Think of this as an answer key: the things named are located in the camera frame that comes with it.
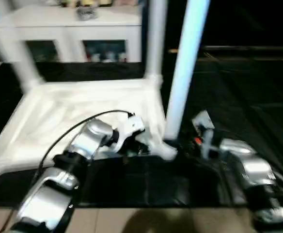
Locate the long black bar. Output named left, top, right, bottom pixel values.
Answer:
left=202, top=45, right=283, bottom=55

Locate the white glass-door cabinet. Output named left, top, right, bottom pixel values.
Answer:
left=0, top=4, right=143, bottom=65

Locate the white compartment tray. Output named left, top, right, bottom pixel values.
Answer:
left=0, top=78, right=177, bottom=181

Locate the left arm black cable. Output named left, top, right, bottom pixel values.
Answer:
left=35, top=111, right=135, bottom=187

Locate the silver crumpled object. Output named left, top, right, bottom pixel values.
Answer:
left=76, top=6, right=98, bottom=21

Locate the black work mat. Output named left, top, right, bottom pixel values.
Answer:
left=0, top=56, right=283, bottom=209

